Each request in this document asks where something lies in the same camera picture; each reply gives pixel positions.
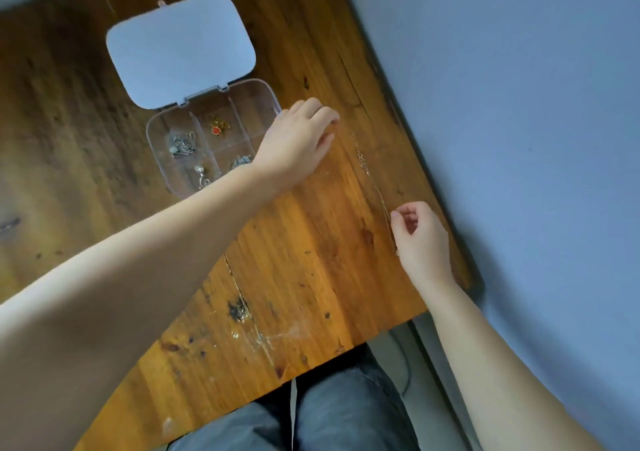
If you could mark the clear plastic compartment box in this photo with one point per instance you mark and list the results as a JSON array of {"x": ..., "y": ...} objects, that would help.
[{"x": 180, "y": 50}]

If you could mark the silver drop earring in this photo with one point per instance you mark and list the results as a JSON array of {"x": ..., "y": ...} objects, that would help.
[{"x": 202, "y": 175}]

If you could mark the cluster of silver charms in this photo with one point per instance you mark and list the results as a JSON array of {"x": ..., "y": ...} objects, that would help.
[{"x": 184, "y": 145}]

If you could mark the person's right thumb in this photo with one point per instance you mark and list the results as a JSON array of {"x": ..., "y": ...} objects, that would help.
[{"x": 396, "y": 228}]

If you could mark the person's left hand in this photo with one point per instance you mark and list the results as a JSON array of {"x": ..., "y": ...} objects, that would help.
[{"x": 287, "y": 148}]

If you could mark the person's left forearm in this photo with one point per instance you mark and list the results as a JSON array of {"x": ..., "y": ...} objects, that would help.
[{"x": 125, "y": 275}]

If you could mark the small silver pendant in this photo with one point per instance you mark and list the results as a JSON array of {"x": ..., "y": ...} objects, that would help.
[{"x": 242, "y": 161}]

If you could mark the grey jeans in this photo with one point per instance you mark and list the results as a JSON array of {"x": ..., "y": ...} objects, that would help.
[{"x": 345, "y": 410}]

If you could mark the person's left thumb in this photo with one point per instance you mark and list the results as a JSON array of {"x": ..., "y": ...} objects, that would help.
[{"x": 322, "y": 146}]

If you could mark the person's right forearm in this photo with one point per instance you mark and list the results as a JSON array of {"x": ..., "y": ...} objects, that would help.
[{"x": 490, "y": 365}]

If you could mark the person's left middle finger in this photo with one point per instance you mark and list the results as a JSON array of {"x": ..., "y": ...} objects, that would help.
[{"x": 312, "y": 106}]

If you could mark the orange and gold charm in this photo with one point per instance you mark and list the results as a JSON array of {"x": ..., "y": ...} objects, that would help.
[{"x": 218, "y": 126}]

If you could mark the person's right hand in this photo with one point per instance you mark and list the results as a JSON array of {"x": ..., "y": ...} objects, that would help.
[{"x": 425, "y": 248}]

